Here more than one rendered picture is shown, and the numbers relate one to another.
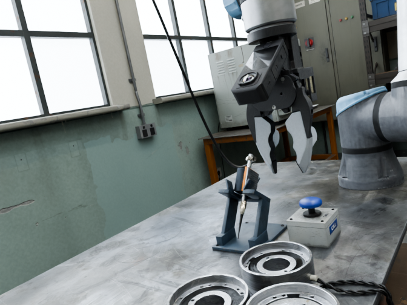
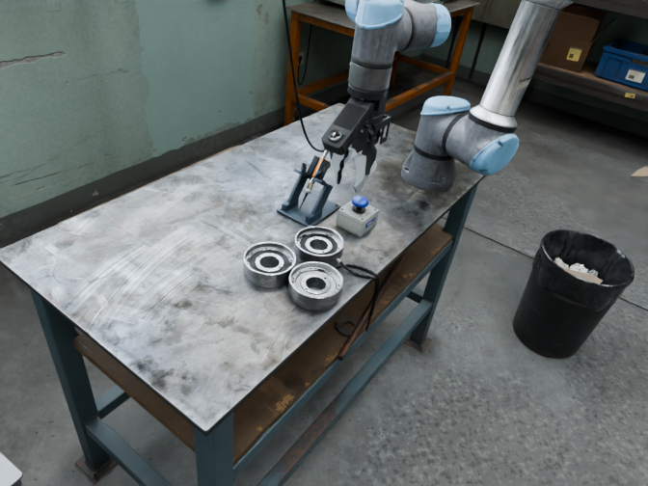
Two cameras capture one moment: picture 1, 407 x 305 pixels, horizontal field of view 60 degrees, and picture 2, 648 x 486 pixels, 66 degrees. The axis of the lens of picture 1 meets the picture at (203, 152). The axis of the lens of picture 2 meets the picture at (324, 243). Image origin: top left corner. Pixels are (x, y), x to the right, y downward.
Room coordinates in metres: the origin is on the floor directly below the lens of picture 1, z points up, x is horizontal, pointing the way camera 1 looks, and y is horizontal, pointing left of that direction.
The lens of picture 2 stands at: (-0.37, 0.03, 1.48)
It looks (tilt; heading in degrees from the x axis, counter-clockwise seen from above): 37 degrees down; 352
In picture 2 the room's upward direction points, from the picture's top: 8 degrees clockwise
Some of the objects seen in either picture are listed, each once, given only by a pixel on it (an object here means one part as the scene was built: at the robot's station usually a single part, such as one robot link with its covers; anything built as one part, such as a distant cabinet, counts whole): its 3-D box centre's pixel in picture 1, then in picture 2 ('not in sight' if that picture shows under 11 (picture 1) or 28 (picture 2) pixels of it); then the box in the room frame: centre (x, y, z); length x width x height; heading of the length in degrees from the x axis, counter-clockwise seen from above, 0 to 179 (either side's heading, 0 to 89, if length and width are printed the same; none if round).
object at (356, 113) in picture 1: (365, 116); (444, 123); (0.86, -0.41, 0.97); 0.13 x 0.12 x 0.14; 32
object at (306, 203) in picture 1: (311, 212); (359, 207); (0.60, -0.17, 0.85); 0.04 x 0.04 x 0.05
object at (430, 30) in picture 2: not in sight; (412, 24); (0.60, -0.21, 1.26); 0.11 x 0.11 x 0.08; 32
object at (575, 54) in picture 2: not in sight; (569, 37); (3.46, -2.11, 0.64); 0.49 x 0.40 x 0.37; 56
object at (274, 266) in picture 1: (277, 269); (318, 248); (0.48, -0.07, 0.82); 0.10 x 0.10 x 0.04
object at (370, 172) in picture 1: (367, 162); (431, 161); (0.86, -0.40, 0.85); 0.15 x 0.15 x 0.10
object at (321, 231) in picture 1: (315, 224); (359, 216); (0.61, -0.17, 0.82); 0.08 x 0.07 x 0.05; 141
